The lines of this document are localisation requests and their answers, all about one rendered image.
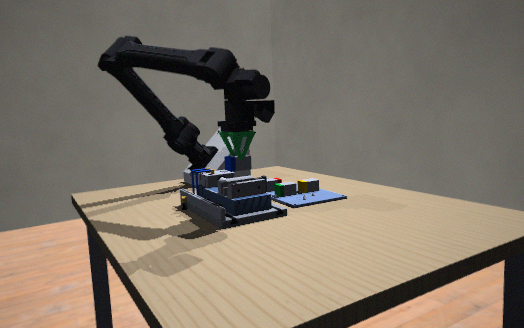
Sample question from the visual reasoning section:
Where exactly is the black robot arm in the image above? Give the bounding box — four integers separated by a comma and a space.
98, 36, 275, 171

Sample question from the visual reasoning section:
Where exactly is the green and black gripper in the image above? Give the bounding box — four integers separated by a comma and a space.
218, 99, 256, 160

